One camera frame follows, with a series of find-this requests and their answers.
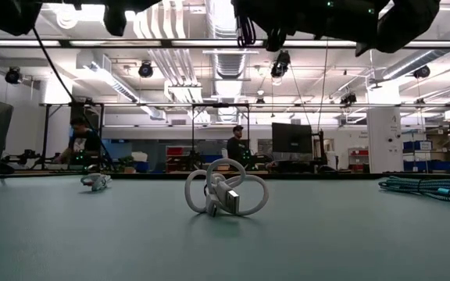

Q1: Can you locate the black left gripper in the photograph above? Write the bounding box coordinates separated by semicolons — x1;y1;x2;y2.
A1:
72;0;163;37

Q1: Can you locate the teal braided USB cable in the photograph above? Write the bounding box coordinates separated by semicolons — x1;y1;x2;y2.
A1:
378;175;450;204

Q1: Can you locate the black station frame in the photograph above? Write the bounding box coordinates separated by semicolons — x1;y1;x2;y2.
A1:
39;101;105;173
191;102;251;172

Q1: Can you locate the person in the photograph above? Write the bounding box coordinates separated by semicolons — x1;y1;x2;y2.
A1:
55;116;102;165
226;124;249;167

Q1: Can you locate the black overhead frame bar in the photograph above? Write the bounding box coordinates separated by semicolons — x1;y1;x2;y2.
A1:
0;37;450;50

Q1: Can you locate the teal table mat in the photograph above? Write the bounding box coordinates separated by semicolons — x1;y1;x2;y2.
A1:
0;176;450;281

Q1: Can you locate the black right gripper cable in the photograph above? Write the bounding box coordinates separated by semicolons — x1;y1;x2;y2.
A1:
235;15;257;48

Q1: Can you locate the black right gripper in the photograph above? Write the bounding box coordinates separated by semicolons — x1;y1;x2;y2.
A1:
230;0;390;53

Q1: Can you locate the white pillar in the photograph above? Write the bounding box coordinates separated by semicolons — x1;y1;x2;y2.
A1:
366;107;405;174

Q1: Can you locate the white bundled USB cable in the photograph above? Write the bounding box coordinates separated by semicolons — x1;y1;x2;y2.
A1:
80;173;113;193

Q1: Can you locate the black monitor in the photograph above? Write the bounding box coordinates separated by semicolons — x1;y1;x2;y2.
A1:
271;122;313;155

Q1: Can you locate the black table frame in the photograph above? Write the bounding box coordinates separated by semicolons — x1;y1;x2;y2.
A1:
0;170;450;181

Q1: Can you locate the white looped USB cable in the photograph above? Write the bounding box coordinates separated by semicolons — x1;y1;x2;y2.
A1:
184;157;270;218

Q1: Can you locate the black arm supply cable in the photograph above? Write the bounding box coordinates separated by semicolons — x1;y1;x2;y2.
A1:
31;26;77;105

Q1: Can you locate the green potted plant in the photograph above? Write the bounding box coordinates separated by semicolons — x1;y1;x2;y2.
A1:
117;155;137;174

